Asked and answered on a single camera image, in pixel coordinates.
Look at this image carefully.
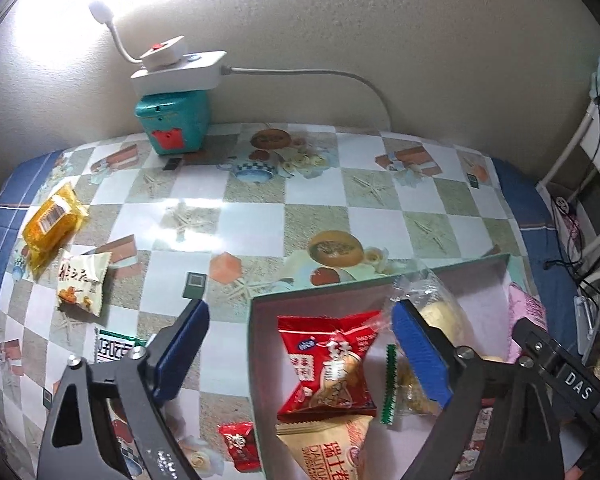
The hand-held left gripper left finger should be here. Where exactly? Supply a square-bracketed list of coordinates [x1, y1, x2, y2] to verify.
[35, 299, 211, 480]

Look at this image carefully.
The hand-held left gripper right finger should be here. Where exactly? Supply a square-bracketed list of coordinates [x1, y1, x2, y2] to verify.
[391, 300, 563, 480]

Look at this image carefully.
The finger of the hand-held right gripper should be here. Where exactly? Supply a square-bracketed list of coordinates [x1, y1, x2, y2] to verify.
[511, 317, 600, 413]

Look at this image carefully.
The green-edged cracker packet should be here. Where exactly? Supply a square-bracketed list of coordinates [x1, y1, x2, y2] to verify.
[380, 344, 448, 426]

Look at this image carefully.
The clear-wrapped bread bun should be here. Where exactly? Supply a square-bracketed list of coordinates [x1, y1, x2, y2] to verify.
[392, 270, 511, 363]

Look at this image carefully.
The grey cardboard box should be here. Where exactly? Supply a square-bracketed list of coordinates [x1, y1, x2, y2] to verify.
[247, 253, 546, 480]

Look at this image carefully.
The orange cake roll packet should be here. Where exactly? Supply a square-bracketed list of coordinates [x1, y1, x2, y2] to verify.
[275, 415, 373, 480]

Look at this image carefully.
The green and white snack packet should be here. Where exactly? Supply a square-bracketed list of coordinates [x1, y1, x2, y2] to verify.
[94, 329, 148, 366]

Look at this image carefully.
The pink snack packet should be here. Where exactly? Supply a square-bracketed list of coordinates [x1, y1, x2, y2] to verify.
[507, 282, 548, 341]

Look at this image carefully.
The large red snack packet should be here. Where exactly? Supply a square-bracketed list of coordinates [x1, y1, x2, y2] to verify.
[276, 310, 385, 423]

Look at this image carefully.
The small red snack packet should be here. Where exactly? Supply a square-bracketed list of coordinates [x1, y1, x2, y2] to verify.
[217, 421, 256, 473]

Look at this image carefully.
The white and orange snack packet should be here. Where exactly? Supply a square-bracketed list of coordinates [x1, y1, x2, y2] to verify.
[56, 250, 113, 318]

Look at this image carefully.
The yellow snack packet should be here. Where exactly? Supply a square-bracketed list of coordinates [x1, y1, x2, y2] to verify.
[21, 182, 90, 281]

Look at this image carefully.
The blue plaid cloth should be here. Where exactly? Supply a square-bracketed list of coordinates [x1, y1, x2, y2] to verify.
[0, 150, 581, 461]

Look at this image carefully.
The teal plastic box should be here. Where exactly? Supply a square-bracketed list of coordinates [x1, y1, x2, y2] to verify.
[134, 87, 212, 155]

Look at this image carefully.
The white metal rack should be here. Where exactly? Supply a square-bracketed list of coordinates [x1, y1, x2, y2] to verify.
[535, 72, 600, 281]

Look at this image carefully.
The white power strip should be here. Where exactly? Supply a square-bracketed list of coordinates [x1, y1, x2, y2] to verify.
[131, 51, 228, 96]

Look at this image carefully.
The white power cable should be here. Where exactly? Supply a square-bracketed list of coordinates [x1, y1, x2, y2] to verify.
[220, 65, 393, 131]

